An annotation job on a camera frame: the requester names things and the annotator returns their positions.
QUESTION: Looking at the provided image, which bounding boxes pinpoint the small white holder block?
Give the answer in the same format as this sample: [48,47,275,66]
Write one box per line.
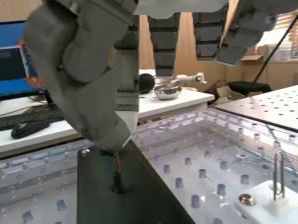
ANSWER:
[233,179,298,224]

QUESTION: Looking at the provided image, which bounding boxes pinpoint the shiny metal bowl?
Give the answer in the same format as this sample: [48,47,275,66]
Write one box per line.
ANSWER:
[153,82,185,101]

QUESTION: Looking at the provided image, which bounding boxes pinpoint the black plate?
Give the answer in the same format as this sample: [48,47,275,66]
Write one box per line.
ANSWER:
[76,139,197,224]

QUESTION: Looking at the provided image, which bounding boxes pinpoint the white desk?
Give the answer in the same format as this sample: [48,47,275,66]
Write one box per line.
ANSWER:
[0,87,217,155]

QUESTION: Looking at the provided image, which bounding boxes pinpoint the black computer mouse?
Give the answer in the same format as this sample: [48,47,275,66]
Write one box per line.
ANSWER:
[9,120,52,140]

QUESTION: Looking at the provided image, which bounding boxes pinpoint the small white jointed device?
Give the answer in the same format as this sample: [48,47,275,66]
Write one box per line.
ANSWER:
[169,72,209,89]

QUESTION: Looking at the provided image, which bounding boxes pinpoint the computer screen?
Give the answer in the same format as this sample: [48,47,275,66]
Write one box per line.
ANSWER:
[0,21,48,102]

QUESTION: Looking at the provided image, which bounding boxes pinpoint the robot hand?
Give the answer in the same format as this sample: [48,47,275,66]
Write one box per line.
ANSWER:
[23,0,298,153]

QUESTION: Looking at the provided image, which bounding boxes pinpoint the cardboard box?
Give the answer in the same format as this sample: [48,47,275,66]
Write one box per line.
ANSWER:
[206,79,250,105]

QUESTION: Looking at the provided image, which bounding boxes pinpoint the clear box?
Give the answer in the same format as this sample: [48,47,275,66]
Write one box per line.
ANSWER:
[0,108,298,224]

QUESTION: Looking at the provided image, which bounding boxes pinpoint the thin stick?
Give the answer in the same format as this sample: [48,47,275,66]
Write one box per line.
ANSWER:
[112,151,126,195]

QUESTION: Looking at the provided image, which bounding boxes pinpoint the black keyboard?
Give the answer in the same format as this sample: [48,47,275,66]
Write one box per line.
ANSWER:
[0,105,66,132]

